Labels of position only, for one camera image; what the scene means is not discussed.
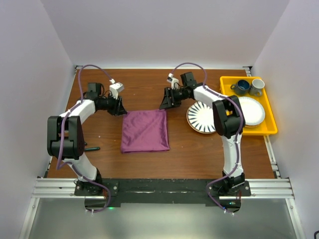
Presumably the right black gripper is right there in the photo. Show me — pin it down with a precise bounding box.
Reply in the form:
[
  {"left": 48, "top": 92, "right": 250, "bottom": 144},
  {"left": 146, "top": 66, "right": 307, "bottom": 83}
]
[{"left": 159, "top": 87, "right": 188, "bottom": 110}]

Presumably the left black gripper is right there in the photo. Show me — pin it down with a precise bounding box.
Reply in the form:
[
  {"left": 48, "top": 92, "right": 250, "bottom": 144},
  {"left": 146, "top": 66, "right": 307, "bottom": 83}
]
[{"left": 100, "top": 92, "right": 127, "bottom": 116}]

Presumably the purple cloth napkin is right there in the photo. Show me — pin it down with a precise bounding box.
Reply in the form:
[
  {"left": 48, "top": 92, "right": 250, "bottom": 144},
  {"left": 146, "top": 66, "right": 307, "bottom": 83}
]
[{"left": 121, "top": 110, "right": 170, "bottom": 153}]

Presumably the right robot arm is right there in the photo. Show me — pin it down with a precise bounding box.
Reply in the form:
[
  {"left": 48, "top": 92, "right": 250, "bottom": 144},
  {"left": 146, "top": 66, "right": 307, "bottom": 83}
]
[{"left": 159, "top": 72, "right": 245, "bottom": 196}]

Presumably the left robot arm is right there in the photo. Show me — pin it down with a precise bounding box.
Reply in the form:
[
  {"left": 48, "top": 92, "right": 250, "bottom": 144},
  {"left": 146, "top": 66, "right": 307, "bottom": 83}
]
[{"left": 47, "top": 80, "right": 127, "bottom": 195}]

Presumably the blue striped white plate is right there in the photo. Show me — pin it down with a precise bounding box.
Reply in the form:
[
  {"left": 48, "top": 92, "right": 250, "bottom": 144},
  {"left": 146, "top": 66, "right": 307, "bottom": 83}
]
[{"left": 186, "top": 101, "right": 216, "bottom": 134}]

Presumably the blue grey bowl cup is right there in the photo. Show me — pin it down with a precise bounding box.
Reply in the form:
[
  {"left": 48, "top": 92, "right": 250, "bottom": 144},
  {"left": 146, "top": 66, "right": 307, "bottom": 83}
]
[{"left": 230, "top": 79, "right": 250, "bottom": 96}]

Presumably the white plate in tray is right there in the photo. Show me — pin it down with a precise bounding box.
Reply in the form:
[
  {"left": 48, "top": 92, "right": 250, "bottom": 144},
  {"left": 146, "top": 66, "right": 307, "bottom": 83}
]
[{"left": 238, "top": 97, "right": 266, "bottom": 127}]

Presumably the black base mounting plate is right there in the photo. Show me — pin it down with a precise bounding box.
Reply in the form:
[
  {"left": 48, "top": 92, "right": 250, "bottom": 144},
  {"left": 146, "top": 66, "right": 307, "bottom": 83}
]
[{"left": 74, "top": 179, "right": 252, "bottom": 212}]

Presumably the white grey mug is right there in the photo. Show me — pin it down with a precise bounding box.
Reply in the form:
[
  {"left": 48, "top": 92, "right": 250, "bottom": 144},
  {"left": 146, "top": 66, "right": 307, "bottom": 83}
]
[{"left": 249, "top": 79, "right": 265, "bottom": 97}]

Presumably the yellow plastic tray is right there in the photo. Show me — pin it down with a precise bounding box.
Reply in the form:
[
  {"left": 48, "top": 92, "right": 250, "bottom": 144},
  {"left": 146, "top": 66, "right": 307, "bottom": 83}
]
[{"left": 220, "top": 76, "right": 278, "bottom": 135}]

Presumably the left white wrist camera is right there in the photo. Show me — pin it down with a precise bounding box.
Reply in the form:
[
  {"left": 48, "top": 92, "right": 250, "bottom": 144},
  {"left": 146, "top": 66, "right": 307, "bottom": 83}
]
[{"left": 109, "top": 79, "right": 124, "bottom": 99}]

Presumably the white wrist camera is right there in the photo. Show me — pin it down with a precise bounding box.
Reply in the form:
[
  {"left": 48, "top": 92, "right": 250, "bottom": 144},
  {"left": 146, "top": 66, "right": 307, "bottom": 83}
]
[
  {"left": 167, "top": 73, "right": 179, "bottom": 90},
  {"left": 109, "top": 79, "right": 124, "bottom": 99}
]

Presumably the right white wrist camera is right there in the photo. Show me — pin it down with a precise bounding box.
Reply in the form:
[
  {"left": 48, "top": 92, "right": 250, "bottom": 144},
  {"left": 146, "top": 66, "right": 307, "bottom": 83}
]
[{"left": 167, "top": 73, "right": 179, "bottom": 90}]

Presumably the gold spoon green handle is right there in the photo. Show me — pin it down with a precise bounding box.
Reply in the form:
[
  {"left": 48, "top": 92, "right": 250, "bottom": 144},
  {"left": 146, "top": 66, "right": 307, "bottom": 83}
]
[{"left": 84, "top": 147, "right": 100, "bottom": 152}]

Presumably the aluminium frame rail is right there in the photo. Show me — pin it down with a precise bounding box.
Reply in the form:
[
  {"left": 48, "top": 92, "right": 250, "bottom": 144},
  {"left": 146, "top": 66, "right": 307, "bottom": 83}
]
[{"left": 18, "top": 65, "right": 306, "bottom": 239}]

